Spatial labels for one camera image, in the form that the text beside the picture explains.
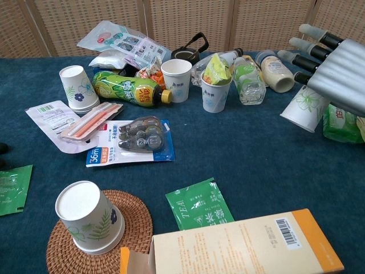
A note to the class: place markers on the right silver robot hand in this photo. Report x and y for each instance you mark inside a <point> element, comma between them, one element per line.
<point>342,74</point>

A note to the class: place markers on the paper cup with green flower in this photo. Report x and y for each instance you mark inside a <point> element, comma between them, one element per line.
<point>302,111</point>

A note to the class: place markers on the paper cup holding packet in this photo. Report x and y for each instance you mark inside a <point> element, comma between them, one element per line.
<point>214,97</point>

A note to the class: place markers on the empty white paper cup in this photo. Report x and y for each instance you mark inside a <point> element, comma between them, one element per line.
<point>176,82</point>

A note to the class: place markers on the paper cup with blue flower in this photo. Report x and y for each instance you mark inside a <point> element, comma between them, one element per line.
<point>78,88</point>

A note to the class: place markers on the paper cup with fern print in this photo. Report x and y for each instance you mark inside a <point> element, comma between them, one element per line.
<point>85,217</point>

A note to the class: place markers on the green snack bag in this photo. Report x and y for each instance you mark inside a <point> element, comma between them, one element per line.
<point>339,125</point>

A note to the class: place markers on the cream mayonnaise squeeze bottle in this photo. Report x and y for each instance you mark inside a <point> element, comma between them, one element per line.
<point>275,71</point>

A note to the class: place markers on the clear bottle with green label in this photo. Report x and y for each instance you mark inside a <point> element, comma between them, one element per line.
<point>249,81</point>

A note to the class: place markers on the yellow green foil packet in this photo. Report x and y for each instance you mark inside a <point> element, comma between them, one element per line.
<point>218,68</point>

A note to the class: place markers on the blue table cloth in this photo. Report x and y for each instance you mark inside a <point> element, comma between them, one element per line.
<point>228,142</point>

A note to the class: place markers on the wooden rattan folding screen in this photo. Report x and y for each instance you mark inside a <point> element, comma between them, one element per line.
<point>182,23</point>

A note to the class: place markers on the orange white snack wrapper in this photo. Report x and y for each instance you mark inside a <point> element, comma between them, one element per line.
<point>155,74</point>

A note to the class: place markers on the green tea sachet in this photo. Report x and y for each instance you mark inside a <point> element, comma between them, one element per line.
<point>12,188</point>
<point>199,205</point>

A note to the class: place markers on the orange and cream carton box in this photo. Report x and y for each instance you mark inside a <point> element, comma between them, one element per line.
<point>242,248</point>

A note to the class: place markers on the green tea drink bottle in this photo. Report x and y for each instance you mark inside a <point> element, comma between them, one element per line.
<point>125,88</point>

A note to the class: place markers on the white printed plastic bag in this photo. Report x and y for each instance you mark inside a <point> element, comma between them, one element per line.
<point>125,40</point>

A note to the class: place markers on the white tissue pack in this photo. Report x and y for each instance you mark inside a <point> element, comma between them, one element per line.
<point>107,58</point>

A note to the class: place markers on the blue correction tape package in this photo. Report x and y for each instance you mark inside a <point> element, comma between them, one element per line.
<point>114,148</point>

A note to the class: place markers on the round woven rattan coaster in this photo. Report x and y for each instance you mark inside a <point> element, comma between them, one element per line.
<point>134,217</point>

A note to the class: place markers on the pink toothbrush pack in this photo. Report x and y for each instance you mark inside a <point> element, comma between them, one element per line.
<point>91,120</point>

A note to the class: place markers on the white blister card package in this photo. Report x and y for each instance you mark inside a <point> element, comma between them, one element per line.
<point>48,114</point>

